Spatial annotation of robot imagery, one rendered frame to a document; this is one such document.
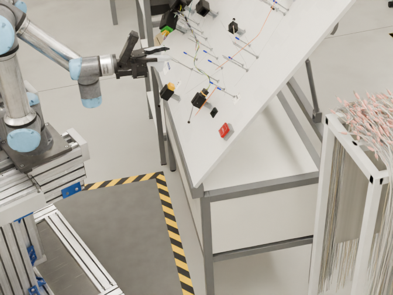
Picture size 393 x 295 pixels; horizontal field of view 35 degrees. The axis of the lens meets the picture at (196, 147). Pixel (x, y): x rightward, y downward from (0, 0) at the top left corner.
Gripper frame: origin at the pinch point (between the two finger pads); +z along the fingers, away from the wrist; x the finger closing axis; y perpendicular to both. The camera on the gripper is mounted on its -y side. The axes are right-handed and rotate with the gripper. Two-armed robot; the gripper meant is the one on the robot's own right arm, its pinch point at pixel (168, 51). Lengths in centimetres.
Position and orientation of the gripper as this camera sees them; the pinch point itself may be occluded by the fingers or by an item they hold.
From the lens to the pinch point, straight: 226.2
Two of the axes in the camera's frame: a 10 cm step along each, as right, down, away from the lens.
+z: 9.8, -1.4, 1.0
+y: 0.7, 8.6, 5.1
